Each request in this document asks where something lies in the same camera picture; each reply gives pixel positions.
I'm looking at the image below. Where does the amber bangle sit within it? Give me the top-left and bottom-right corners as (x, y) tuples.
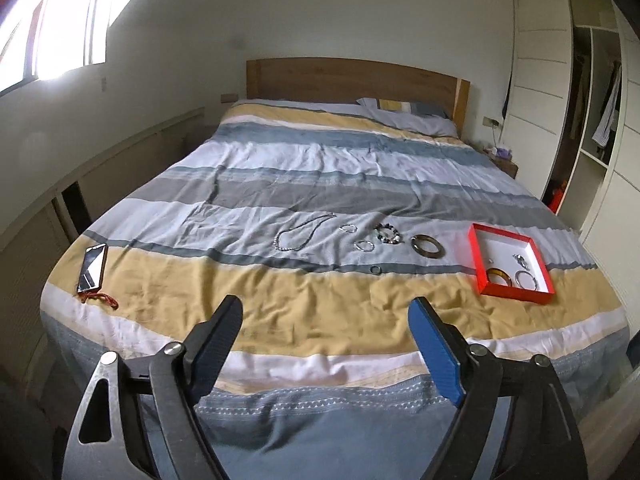
(486, 268), (513, 287)

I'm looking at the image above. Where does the beaded charm bracelet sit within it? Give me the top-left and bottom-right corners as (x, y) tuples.
(375, 222), (405, 246)

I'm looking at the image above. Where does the twisted silver bangle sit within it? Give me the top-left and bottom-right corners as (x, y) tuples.
(354, 240), (375, 252)

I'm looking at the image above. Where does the red white box lid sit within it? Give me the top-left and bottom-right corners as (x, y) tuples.
(468, 223), (555, 304)

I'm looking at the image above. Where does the dark green jade bangle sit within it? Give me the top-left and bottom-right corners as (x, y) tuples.
(410, 234), (446, 259)

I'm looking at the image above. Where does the wooden nightstand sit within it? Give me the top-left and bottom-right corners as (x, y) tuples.
(483, 148), (518, 179)

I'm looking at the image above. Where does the striped bed duvet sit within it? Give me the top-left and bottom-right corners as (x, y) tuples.
(40, 100), (629, 479)

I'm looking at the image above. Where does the grey striped pillow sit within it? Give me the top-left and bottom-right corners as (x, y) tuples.
(357, 98), (458, 138)

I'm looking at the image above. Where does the white wardrobe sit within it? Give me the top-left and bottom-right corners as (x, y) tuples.
(503, 0), (639, 333)

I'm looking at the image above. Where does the wooden headboard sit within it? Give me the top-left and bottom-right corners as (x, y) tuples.
(245, 58), (471, 130)

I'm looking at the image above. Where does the window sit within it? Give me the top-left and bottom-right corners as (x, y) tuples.
(1, 0), (130, 93)

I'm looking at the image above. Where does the smartphone with red strap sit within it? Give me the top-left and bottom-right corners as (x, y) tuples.
(76, 243), (119, 310)

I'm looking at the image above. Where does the silver bead necklace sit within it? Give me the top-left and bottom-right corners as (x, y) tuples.
(272, 211), (339, 253)

